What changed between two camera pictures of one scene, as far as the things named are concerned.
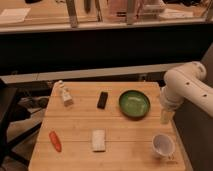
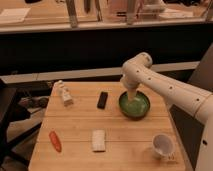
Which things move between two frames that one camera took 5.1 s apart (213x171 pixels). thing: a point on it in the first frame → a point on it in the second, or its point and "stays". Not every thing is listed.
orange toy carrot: (55, 141) stays
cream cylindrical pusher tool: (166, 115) → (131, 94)
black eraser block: (102, 99) stays
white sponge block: (98, 140) stays
